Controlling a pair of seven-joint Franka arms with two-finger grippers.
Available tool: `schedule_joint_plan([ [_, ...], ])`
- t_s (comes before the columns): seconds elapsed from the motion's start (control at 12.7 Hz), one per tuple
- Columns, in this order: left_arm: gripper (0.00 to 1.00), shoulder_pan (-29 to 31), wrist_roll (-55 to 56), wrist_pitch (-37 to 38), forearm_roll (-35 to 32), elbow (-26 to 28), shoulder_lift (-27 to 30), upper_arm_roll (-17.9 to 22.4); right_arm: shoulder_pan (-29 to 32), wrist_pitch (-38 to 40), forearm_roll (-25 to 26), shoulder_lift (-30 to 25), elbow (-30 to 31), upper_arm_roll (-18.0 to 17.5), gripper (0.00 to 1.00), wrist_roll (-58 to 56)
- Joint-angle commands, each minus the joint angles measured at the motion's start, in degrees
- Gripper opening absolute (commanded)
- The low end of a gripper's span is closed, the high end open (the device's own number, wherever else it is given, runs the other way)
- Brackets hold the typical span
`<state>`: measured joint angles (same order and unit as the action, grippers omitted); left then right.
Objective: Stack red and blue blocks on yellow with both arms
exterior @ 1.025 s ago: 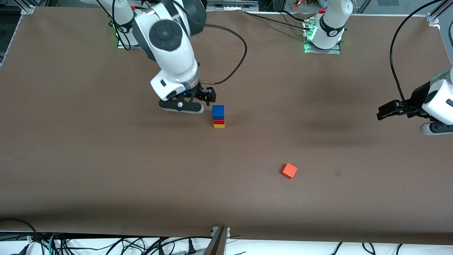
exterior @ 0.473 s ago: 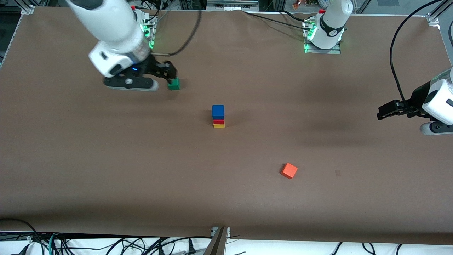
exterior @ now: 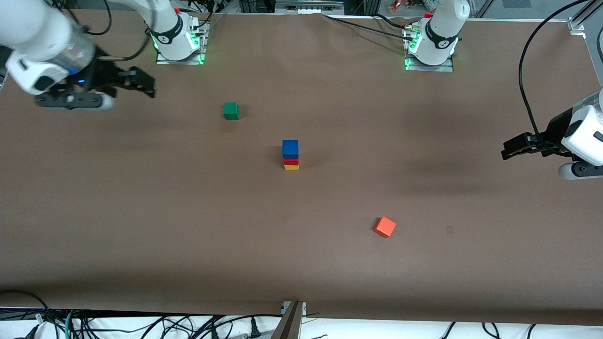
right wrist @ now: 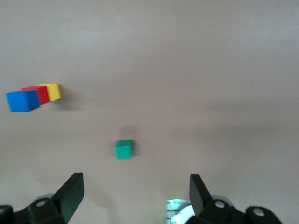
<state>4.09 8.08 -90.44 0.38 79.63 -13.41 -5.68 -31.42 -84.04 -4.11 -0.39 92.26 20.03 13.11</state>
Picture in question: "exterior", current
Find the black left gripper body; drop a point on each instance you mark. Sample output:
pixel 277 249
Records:
pixel 556 129

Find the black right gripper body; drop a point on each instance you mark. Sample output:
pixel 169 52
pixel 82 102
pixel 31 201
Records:
pixel 104 75

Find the blue wooden block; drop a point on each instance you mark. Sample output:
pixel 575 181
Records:
pixel 290 149

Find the red wooden block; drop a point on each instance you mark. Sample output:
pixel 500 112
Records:
pixel 291 162

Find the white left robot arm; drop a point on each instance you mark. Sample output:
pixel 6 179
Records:
pixel 443 28

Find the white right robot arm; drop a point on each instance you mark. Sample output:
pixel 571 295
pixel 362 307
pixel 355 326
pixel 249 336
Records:
pixel 33 28

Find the green wooden block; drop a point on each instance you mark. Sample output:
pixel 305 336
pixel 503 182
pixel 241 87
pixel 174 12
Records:
pixel 231 111

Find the orange wooden block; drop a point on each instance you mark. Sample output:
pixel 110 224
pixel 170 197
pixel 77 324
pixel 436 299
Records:
pixel 385 227

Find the colourful small toys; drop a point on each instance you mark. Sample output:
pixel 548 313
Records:
pixel 405 4

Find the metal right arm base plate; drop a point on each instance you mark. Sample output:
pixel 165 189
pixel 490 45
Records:
pixel 188 61

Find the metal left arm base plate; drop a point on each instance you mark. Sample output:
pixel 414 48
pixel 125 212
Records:
pixel 433 68

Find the silver metal rail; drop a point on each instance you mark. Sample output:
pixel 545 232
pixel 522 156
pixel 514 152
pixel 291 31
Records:
pixel 308 5

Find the metal post with bracket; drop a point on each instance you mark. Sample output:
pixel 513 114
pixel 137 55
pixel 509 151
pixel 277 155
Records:
pixel 288 325

